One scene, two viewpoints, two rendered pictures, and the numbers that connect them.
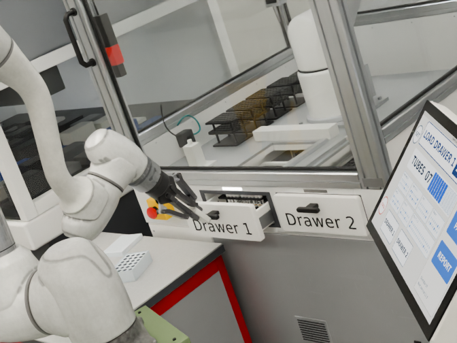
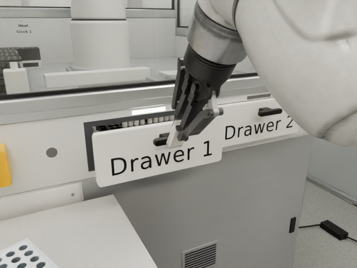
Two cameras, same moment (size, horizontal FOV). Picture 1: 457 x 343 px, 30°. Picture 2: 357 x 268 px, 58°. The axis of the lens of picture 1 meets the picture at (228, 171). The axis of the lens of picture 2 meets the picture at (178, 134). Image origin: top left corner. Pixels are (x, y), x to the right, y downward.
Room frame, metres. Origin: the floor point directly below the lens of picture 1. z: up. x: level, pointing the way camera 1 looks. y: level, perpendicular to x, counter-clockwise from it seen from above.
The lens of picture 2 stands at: (2.11, 0.67, 1.13)
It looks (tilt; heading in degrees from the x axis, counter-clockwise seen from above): 20 degrees down; 285
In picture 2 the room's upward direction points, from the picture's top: straight up
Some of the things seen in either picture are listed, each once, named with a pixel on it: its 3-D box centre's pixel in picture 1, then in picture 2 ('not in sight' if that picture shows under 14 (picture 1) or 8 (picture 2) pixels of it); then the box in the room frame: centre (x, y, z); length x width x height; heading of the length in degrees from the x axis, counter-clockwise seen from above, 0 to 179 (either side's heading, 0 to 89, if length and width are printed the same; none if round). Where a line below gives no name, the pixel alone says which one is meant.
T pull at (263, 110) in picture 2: (310, 207); (266, 111); (2.09, -0.17, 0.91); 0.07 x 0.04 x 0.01; 41
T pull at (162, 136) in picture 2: (211, 214); (168, 137); (2.28, 0.08, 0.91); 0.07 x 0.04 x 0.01; 41
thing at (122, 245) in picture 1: (122, 245); not in sight; (2.65, 0.41, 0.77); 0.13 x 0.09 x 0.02; 147
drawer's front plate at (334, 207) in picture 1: (319, 214); (259, 119); (2.11, -0.19, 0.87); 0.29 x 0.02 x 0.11; 41
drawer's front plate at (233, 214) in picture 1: (221, 220); (163, 148); (2.30, 0.06, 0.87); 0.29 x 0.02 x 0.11; 41
